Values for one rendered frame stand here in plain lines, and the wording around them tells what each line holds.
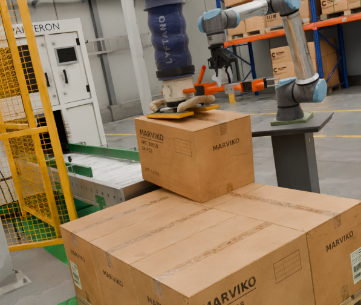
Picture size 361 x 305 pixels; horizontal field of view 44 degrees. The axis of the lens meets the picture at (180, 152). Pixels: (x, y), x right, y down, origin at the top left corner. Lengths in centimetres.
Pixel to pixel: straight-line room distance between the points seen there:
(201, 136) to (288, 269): 83
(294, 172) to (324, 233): 125
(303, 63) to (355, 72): 854
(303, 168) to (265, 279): 151
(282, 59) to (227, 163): 863
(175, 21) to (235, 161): 83
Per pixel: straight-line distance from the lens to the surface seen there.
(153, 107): 264
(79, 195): 347
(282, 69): 1097
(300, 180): 316
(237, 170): 248
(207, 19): 226
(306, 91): 298
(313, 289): 198
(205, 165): 232
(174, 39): 249
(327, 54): 1090
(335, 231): 201
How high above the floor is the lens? 128
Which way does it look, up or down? 11 degrees down
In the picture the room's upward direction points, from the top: 10 degrees counter-clockwise
